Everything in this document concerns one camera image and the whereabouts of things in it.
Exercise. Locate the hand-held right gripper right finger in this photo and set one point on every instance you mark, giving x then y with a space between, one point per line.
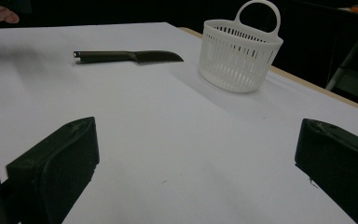
341 165

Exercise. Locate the grey metal stand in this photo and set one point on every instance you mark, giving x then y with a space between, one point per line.
351 71

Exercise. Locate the clear plastic cup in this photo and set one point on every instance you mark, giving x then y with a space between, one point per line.
230 71

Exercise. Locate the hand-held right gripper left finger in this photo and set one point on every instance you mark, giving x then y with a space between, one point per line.
52 174

